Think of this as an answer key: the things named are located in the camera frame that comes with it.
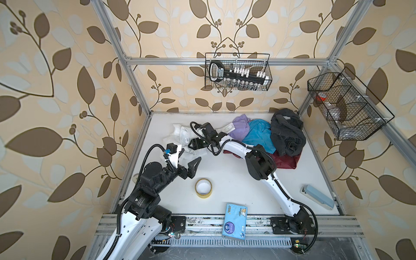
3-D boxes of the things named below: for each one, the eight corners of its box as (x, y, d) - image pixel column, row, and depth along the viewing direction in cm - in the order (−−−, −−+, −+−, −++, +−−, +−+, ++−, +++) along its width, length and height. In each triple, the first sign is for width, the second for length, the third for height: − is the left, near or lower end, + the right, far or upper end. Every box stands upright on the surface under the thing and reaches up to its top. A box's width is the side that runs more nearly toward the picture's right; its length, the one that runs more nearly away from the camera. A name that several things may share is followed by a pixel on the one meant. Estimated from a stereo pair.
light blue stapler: (299, 192, 86) (303, 189, 82) (301, 186, 88) (306, 182, 84) (328, 211, 80) (334, 208, 76) (330, 203, 82) (336, 200, 78)
